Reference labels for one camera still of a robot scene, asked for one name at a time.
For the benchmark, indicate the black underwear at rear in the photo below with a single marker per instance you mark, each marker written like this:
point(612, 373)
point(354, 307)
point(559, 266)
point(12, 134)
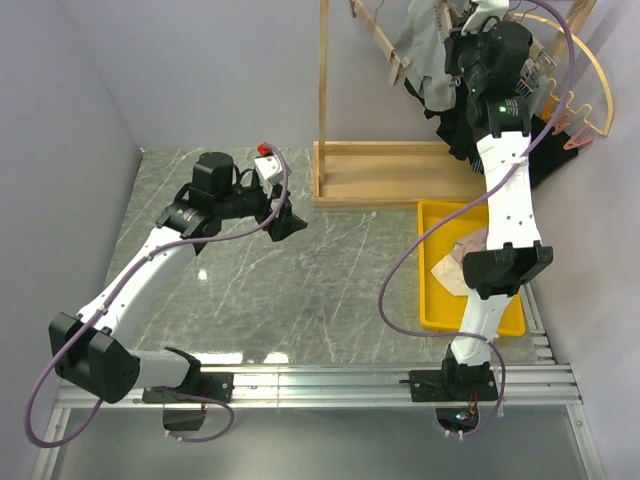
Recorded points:
point(548, 157)

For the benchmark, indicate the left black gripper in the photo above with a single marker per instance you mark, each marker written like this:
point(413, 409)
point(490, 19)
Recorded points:
point(285, 224)

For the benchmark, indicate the beige underwear in tray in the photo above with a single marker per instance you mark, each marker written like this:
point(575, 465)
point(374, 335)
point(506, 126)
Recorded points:
point(449, 270)

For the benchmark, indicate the rear wooden clip hanger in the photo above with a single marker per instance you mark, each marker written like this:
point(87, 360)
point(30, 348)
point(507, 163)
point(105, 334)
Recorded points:
point(538, 63)

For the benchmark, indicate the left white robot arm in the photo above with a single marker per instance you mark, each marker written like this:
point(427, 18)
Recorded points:
point(89, 348)

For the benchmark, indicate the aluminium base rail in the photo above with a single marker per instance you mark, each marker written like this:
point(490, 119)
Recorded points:
point(342, 422)

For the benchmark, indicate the leftmost wooden clip hanger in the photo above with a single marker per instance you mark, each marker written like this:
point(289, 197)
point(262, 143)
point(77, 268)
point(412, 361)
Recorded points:
point(398, 63)

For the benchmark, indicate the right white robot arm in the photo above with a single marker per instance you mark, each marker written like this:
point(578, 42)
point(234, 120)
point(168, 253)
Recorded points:
point(513, 235)

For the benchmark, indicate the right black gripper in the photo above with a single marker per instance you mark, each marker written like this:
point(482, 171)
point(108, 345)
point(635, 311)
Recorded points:
point(453, 43)

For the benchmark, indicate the pink clothes peg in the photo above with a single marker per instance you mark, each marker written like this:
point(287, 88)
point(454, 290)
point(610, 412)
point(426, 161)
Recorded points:
point(577, 125)

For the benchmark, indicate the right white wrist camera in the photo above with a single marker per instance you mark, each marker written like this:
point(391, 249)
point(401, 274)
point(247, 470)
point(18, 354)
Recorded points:
point(479, 11)

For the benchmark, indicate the wooden clip hanger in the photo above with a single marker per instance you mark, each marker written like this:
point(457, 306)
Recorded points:
point(398, 63)
point(538, 63)

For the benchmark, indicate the wooden clothes rack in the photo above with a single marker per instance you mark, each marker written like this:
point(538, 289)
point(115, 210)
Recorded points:
point(379, 175)

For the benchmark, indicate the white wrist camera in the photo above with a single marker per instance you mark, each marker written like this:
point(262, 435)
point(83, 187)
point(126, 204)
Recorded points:
point(479, 11)
point(271, 169)

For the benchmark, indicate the black underwear on hanger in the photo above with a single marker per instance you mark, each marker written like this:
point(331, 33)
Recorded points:
point(454, 128)

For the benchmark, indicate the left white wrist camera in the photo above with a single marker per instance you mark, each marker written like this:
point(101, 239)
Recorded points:
point(271, 169)

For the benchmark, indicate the grey underwear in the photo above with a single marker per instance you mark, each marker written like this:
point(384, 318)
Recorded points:
point(421, 42)

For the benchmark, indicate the yellow plastic tray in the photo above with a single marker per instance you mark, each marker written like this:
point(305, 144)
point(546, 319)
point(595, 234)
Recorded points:
point(440, 310)

